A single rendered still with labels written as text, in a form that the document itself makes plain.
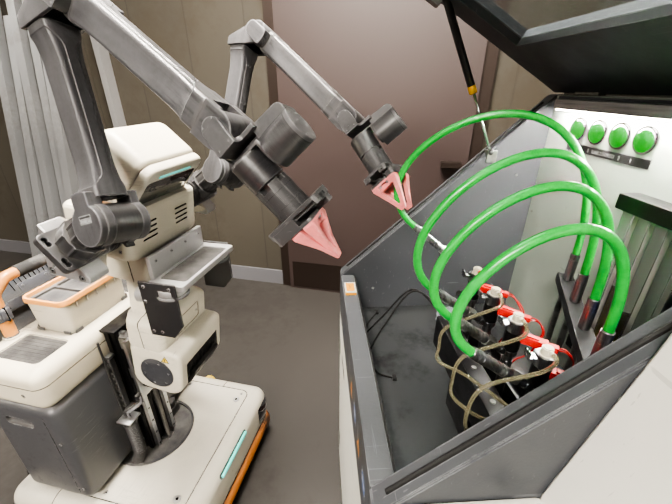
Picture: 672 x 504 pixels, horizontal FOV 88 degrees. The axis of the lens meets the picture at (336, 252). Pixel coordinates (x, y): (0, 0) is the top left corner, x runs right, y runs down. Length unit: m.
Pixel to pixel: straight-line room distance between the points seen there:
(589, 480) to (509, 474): 0.08
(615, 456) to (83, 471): 1.33
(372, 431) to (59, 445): 0.96
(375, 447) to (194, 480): 0.93
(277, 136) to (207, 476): 1.21
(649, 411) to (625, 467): 0.07
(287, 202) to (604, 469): 0.50
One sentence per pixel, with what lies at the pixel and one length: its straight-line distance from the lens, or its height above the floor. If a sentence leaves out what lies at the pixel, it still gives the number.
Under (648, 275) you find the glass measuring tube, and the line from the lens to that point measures 0.83.
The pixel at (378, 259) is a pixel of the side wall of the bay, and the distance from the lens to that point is 1.05.
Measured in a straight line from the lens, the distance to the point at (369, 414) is 0.68.
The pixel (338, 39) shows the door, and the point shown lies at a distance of 2.34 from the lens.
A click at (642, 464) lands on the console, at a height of 1.13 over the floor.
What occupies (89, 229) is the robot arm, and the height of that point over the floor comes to 1.24.
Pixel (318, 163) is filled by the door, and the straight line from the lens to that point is 2.40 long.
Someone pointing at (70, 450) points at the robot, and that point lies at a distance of 1.38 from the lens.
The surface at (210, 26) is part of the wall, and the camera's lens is 2.69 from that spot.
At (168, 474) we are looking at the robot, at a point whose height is 0.28.
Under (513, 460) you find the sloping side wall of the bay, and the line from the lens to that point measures 0.54.
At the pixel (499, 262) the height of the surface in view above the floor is 1.28.
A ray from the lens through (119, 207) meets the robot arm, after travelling 0.76.
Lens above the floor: 1.47
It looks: 26 degrees down
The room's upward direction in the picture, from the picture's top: straight up
